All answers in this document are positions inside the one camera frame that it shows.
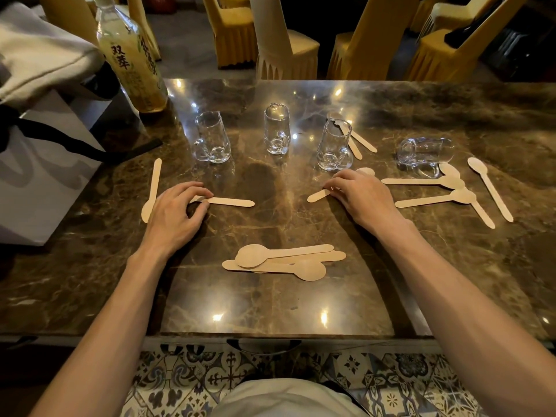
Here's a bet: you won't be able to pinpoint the person's right forearm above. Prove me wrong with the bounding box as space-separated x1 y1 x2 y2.
376 219 556 417

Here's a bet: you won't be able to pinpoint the person's white shirt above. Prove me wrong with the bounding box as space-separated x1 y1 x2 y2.
211 378 370 417

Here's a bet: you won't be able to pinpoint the yellow covered chair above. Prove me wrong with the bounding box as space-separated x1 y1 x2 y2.
326 0 423 81
405 0 530 83
37 0 162 62
408 0 500 39
201 0 259 69

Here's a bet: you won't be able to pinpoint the glass bottle with yellow drink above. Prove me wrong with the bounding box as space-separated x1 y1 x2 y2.
92 0 169 114

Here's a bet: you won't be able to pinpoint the grey cloth bag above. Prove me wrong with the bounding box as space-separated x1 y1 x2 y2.
0 2 120 111

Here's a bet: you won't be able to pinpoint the person's left hand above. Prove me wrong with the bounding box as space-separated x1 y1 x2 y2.
141 181 214 260

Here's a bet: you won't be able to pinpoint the white paper bag black handles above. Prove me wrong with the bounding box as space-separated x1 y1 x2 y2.
0 89 163 246

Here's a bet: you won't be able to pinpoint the wooden spoon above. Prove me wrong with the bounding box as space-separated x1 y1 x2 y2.
343 125 363 160
222 259 327 282
307 167 375 203
141 158 162 224
190 195 255 208
395 189 478 209
328 112 378 153
439 162 496 230
467 157 514 223
252 251 347 274
381 175 466 190
235 244 334 269

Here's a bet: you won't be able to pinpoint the black item on chair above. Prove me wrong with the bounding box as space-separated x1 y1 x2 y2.
444 8 505 49

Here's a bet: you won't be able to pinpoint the person's left forearm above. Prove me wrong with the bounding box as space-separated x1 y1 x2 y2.
30 245 175 417

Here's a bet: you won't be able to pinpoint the cream covered chair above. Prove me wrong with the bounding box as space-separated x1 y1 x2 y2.
249 0 320 81

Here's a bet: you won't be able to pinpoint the small clear glass pitcher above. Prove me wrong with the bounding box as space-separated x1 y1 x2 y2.
317 119 354 171
193 111 232 164
264 103 291 155
396 137 455 178

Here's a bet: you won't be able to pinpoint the person's right hand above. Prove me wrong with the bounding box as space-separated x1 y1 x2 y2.
323 169 411 237

